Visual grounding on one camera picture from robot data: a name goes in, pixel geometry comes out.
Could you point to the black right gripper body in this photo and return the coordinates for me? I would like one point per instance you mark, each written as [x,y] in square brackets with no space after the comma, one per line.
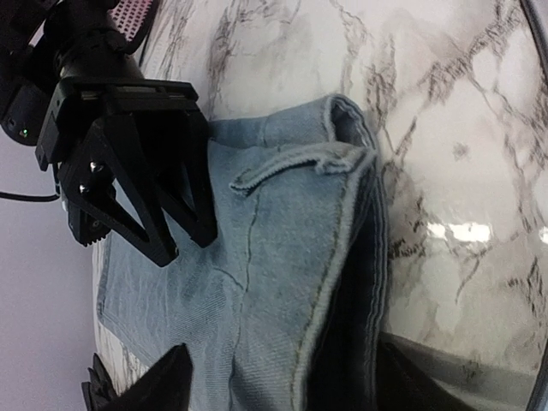
[76,104]

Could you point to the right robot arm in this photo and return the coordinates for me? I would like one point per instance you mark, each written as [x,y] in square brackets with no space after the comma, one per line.
[44,42]

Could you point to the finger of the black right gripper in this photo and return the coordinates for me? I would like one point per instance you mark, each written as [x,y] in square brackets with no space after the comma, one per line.
[107,177]
[175,144]

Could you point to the grey denim jeans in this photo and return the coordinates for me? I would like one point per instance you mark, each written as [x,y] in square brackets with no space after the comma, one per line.
[282,311]

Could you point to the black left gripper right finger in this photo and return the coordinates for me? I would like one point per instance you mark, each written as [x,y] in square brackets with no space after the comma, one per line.
[401,385]

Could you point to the white plastic laundry basket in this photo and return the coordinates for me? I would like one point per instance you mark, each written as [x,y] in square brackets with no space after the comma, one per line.
[134,19]

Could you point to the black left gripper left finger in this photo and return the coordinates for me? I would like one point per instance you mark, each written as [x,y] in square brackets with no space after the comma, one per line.
[165,386]

